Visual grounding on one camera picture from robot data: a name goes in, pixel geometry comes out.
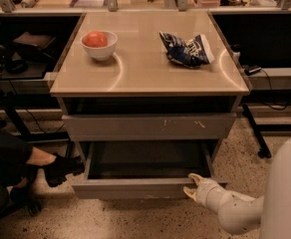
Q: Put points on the red apple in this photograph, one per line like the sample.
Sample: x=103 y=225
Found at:
x=95 y=39

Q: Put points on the black power adapter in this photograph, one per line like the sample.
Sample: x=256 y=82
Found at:
x=251 y=70

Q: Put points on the white ceramic bowl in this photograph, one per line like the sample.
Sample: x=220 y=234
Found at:
x=101 y=54

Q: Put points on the black desk leg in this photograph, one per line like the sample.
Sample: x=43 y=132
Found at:
x=264 y=151

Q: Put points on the black shoe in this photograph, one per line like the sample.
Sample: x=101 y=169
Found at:
x=56 y=172

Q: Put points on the person leg black trousers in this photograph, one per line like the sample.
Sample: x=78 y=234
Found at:
x=15 y=155

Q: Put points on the black office chair base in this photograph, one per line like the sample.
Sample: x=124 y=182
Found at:
x=11 y=201

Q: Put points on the grey top drawer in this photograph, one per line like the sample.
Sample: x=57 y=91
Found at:
x=148 y=127

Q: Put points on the blue crumpled chip bag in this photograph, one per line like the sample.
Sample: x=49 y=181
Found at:
x=191 y=54

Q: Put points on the grey drawer cabinet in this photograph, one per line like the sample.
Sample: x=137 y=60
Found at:
x=138 y=79

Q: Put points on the grey drawer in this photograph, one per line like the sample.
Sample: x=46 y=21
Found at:
x=148 y=127
x=145 y=169

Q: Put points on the black headphones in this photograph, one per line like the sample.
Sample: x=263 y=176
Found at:
x=16 y=67

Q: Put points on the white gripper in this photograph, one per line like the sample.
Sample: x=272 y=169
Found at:
x=207 y=191

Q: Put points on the dark box under desk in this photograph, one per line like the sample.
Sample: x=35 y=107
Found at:
x=35 y=47

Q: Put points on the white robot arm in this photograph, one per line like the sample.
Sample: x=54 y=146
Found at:
x=238 y=213

